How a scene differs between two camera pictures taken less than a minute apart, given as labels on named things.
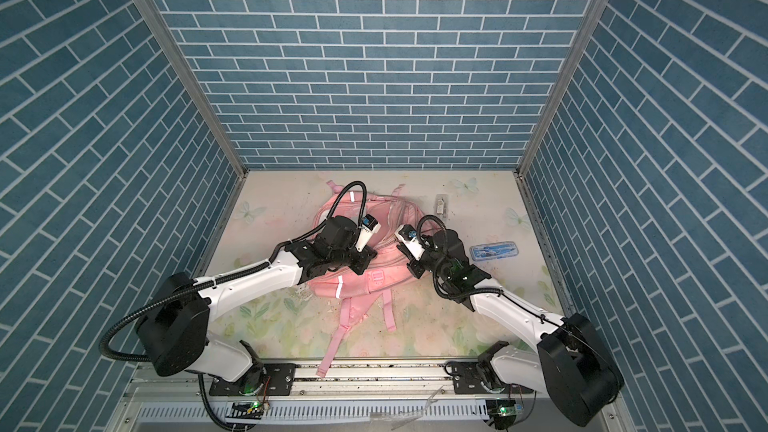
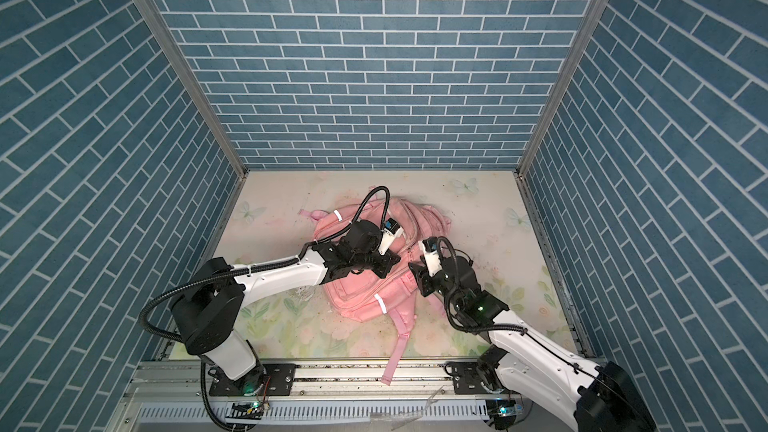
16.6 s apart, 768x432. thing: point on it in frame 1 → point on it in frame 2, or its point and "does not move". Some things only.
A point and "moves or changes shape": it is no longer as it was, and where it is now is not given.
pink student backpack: (373, 220) moves or changes shape
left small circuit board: (244, 410) does not move
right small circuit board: (503, 412) does not move
